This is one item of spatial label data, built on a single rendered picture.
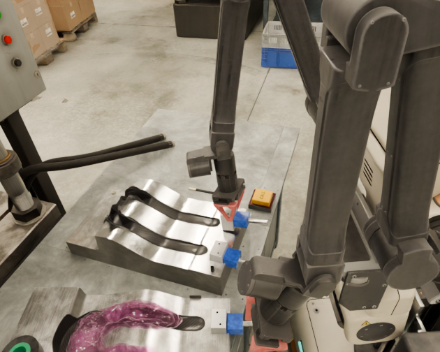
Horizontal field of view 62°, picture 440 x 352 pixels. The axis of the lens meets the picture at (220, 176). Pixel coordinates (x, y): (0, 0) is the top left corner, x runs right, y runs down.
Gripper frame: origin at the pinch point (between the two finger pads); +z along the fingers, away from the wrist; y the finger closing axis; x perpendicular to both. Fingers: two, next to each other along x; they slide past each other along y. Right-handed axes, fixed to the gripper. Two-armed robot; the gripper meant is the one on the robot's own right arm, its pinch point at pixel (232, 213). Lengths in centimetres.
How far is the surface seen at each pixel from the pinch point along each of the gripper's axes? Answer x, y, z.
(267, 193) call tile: 4.4, -22.5, 7.8
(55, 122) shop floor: -226, -154, 40
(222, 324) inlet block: 5.7, 28.8, 10.6
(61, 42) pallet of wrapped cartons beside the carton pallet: -318, -289, -5
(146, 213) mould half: -25.7, 5.6, -1.1
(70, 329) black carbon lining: -29, 41, 8
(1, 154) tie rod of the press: -69, 10, -22
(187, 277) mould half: -8.8, 17.2, 10.4
